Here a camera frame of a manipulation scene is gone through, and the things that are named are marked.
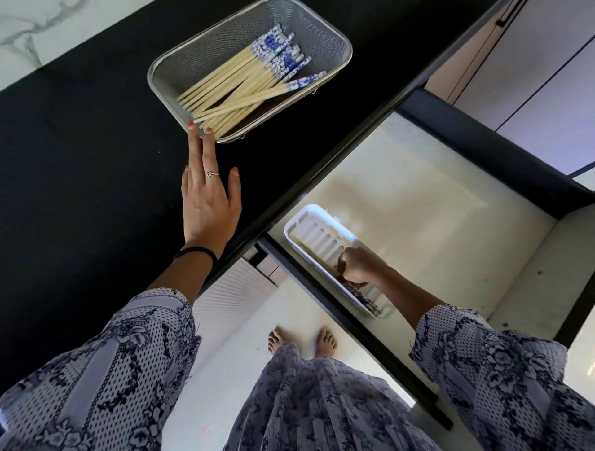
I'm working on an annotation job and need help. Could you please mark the person's left hand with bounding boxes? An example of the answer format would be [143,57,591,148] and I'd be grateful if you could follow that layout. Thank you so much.
[181,122,243,259]

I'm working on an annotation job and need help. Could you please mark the person's right hand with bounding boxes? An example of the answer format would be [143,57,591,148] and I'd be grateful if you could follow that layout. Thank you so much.
[337,247,389,288]

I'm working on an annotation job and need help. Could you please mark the bundle of patterned chopsticks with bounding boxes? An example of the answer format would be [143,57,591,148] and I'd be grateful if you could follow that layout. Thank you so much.
[342,277,385,317]

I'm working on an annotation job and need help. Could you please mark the person's right forearm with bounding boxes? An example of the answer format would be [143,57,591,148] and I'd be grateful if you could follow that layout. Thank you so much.
[371,266,448,331]

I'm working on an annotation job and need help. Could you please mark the person's left forearm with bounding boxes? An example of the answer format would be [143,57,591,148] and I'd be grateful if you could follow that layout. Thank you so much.
[148,248,219,298]

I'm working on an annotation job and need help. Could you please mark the white slotted plastic tray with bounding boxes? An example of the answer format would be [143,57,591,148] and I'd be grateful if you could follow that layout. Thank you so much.
[284,204,396,320]

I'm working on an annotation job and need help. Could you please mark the person's right foot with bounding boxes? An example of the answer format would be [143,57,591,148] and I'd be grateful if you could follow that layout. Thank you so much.
[315,328,337,359]

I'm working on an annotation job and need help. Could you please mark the person's foot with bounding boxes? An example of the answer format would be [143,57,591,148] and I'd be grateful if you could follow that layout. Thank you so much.
[315,328,337,359]
[268,326,298,355]

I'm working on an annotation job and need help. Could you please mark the black wrist band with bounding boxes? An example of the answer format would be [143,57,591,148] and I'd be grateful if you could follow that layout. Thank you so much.
[173,246,218,275]

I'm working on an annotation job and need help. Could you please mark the pile of blue-tipped chopsticks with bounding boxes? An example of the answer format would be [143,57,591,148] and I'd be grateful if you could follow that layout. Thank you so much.
[177,23,328,138]

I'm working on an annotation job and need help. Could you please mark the silver metal mesh basket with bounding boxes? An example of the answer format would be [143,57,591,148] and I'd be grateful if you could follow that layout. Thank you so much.
[147,0,353,144]

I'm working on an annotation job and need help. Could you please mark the person's left foot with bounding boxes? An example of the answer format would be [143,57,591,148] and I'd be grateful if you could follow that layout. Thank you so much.
[268,326,298,355]

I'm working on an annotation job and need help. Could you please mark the open black-framed drawer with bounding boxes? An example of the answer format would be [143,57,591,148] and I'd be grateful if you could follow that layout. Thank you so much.
[257,88,595,430]

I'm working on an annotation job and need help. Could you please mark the white ribbed cabinet front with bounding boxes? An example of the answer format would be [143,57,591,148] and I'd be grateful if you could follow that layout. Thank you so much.
[192,258,289,374]

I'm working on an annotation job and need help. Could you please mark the grey floral patterned dress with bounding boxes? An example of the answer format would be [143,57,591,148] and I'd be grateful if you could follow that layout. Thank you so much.
[0,288,595,451]

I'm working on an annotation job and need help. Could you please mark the pale cabinet doors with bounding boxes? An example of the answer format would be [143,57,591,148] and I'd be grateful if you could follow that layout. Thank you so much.
[424,0,595,178]

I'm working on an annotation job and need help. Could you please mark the black cabinet handle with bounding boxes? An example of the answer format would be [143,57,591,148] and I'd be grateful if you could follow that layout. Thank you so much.
[495,0,524,27]

